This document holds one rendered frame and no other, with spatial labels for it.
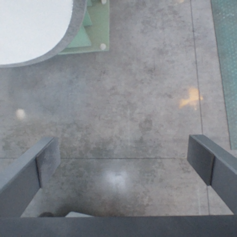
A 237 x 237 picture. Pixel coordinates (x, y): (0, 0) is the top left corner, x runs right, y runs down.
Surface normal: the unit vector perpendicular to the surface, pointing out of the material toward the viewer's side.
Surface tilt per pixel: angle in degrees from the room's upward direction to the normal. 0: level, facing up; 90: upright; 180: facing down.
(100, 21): 0
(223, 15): 0
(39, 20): 90
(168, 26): 0
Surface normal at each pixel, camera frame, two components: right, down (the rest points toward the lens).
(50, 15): 0.01, 0.99
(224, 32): -0.12, -0.16
